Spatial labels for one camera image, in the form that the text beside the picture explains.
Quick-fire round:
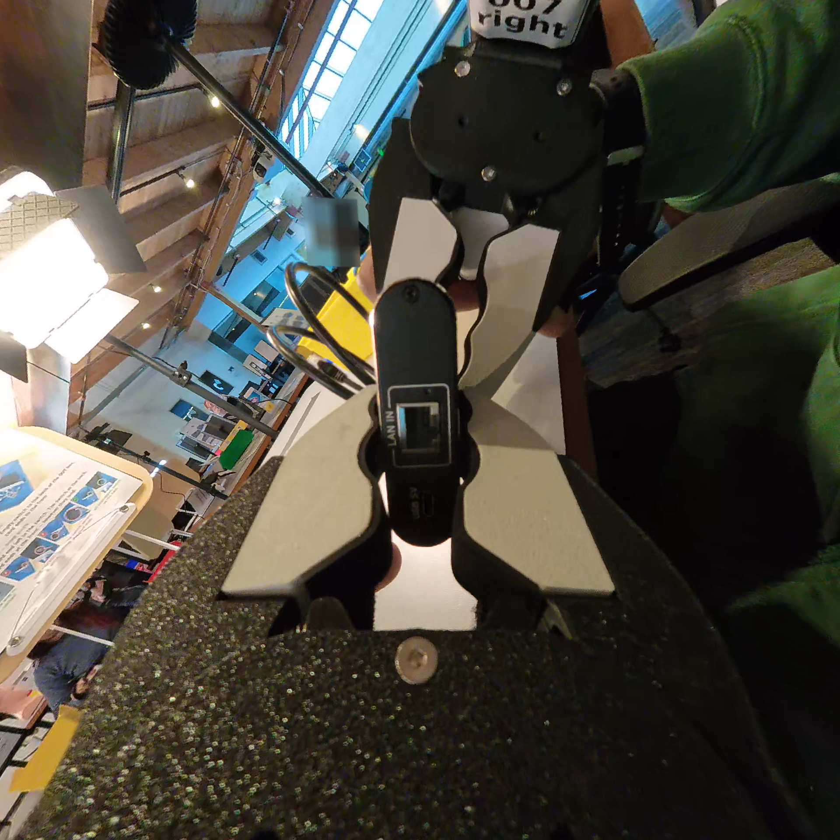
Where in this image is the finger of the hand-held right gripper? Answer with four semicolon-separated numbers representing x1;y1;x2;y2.
384;196;462;296
456;222;563;389

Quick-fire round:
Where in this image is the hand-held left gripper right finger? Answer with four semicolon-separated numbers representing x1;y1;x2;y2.
451;387;617;599

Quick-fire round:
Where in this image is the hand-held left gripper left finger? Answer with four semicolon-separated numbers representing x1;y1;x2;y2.
218;385;389;601

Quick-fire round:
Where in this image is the yellow plastic bin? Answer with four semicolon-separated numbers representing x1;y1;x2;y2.
295;268;376;370

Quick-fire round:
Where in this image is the black cable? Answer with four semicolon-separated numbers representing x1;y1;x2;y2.
266;261;378;400

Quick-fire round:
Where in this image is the black ethernet adapter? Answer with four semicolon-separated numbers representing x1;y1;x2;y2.
369;277;468;547

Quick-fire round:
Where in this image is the person's right forearm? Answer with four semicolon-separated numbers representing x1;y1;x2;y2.
617;0;840;214

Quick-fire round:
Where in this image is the small green bin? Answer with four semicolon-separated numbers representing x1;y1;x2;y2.
217;428;256;473

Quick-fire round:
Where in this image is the grey office chair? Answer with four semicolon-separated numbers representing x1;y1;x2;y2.
617;174;840;312

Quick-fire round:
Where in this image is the instruction sheet stand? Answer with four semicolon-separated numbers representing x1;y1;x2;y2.
0;425;155;683

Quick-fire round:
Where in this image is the black round disc on pole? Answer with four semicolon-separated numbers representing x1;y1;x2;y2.
98;0;332;198

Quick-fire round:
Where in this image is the studio light panel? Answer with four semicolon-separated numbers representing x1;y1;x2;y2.
0;167;148;385

